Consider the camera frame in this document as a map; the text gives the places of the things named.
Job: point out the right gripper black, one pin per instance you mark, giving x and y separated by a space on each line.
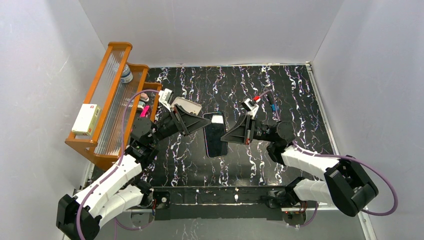
249 130

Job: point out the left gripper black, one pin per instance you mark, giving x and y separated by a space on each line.
178 120

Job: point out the black phone case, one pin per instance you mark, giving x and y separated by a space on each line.
212 135

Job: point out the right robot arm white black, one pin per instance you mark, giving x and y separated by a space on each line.
340 182

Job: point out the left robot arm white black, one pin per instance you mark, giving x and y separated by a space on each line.
80 217

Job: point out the beige phone case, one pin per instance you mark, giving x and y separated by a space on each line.
188 105

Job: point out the blue black marker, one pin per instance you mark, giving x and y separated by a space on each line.
271 100

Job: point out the small pink white item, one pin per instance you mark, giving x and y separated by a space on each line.
144 97

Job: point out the orange wooden shelf rack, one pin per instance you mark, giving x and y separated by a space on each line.
112 106

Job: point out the white blue bottle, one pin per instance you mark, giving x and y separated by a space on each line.
126 75

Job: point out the white red box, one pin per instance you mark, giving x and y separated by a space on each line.
86 119

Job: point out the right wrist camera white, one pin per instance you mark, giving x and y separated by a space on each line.
251 106

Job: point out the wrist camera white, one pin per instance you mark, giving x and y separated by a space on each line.
251 106
165 96

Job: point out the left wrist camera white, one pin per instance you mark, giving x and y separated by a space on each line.
165 96

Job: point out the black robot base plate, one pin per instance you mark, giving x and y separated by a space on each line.
223 202

